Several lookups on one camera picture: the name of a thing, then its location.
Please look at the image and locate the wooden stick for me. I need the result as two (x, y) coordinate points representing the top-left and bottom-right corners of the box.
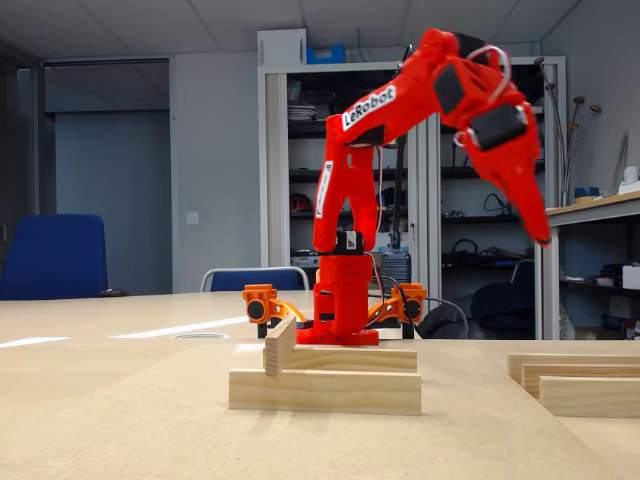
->
(262, 347), (419, 375)
(228, 368), (423, 417)
(521, 363), (640, 400)
(506, 352), (640, 389)
(263, 313), (299, 378)
(538, 375), (640, 419)

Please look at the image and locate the metal coat stand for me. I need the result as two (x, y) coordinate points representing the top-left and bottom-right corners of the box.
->
(532, 55), (604, 207)

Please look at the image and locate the grey workbench with wooden top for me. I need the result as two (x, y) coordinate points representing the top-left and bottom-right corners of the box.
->
(529, 189), (640, 341)

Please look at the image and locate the black office chair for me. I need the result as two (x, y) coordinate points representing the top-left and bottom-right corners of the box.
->
(469, 258), (537, 340)

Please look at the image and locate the black clamp-mounted stand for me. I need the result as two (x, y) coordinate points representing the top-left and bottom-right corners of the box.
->
(380, 43), (417, 281)

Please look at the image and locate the orange table clamp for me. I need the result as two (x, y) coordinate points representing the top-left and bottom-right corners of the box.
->
(242, 283), (316, 340)
(367, 282), (428, 340)

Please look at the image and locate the black bag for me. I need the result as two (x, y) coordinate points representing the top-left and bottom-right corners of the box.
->
(417, 302), (469, 340)

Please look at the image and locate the blue plastic box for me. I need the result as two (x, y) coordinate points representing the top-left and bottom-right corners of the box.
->
(305, 44), (347, 65)

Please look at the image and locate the grey metal shelving cabinet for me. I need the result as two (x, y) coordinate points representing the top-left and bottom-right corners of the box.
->
(257, 55), (569, 341)

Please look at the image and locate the brown MDF board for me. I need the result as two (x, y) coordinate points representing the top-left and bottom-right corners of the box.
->
(0, 342), (621, 480)

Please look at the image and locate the large blue office chair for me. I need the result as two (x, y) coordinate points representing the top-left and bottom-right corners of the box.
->
(0, 213), (109, 301)

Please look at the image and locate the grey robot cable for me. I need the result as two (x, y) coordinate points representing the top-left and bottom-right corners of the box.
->
(424, 298), (470, 340)

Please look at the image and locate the blue chair with grey frame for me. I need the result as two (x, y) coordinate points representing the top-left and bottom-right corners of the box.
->
(199, 266), (312, 294)

